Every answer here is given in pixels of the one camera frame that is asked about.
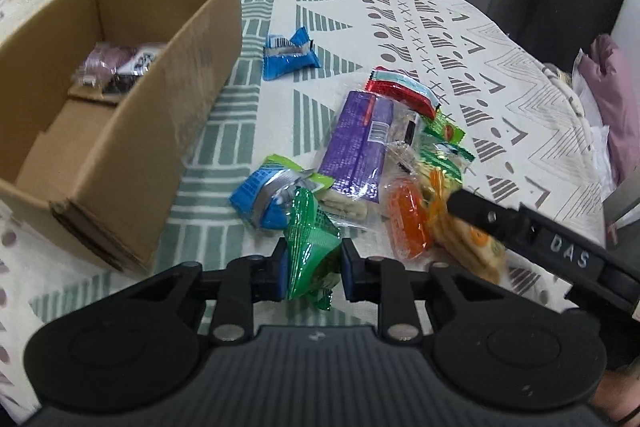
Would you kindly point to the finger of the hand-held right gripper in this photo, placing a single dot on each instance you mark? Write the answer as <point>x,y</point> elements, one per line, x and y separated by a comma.
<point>480,214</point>

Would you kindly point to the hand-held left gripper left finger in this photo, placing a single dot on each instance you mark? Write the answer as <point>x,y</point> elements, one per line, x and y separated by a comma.
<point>281,274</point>

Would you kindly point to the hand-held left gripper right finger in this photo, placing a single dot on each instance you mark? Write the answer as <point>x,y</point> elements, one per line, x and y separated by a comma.
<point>350,277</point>

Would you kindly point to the clear biscuit packet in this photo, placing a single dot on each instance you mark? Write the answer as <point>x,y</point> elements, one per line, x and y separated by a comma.
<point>465,247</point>

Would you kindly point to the green snack packet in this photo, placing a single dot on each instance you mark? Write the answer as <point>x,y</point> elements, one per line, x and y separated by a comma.
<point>447,159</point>
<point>310,252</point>
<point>445,132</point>

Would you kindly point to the orange jelly packet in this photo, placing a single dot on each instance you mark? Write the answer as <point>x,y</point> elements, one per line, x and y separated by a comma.
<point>407,214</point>

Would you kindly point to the blue snack packet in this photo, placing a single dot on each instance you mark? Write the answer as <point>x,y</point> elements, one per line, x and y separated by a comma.
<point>255,189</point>
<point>287,62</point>

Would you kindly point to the purple cracker packet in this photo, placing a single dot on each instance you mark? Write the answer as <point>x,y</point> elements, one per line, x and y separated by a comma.
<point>350,147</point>

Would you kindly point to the red snack packet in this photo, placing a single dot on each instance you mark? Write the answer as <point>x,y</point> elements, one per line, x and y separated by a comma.
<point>405,92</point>

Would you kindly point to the cardboard box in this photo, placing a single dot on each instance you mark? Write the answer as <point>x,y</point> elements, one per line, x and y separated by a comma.
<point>150,147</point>

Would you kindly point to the person's right forearm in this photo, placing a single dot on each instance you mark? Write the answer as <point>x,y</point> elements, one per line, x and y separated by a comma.
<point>620,399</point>

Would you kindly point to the small clear snack packet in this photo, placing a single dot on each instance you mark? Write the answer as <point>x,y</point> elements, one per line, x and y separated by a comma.
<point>400,157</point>

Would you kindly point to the beige stick snack packet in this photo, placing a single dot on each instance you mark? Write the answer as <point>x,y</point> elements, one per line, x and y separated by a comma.
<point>405,127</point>

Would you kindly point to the black and white snack packet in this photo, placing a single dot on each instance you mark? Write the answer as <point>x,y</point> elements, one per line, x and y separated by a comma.
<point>142,62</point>

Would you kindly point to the purple snack packet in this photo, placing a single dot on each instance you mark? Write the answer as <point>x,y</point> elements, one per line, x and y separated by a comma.
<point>107,57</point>

